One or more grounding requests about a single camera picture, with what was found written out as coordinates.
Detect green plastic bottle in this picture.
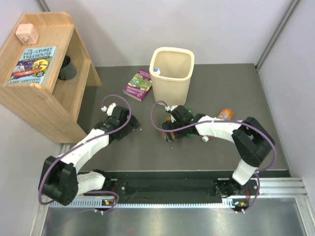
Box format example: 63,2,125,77
186,108,194,138

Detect orange bottle white cap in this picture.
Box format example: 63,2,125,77
202,109,234,142

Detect small orange bottle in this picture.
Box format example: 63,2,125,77
161,116,175,143

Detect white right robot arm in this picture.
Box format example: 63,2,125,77
162,105,275,197

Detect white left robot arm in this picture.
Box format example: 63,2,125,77
38,103,140,206

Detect cream plastic bin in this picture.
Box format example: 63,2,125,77
149,47,195,105

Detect purple Treehouse book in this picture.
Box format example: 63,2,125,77
123,70,152,101

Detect dark grey cup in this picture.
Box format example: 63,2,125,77
58,55,77,80

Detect wooden shelf unit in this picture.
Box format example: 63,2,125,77
0,12,102,143

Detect blue Treehouse book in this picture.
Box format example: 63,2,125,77
7,46,59,86

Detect pink cube block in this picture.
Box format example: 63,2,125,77
15,23,39,45

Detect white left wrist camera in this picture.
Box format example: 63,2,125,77
101,103,117,116

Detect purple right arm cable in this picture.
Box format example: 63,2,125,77
150,100,278,173

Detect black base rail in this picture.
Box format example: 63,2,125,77
95,170,258,204

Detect white slotted cable duct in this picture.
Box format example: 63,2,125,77
71,198,237,209

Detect aluminium corner post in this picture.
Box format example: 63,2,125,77
255,0,301,72

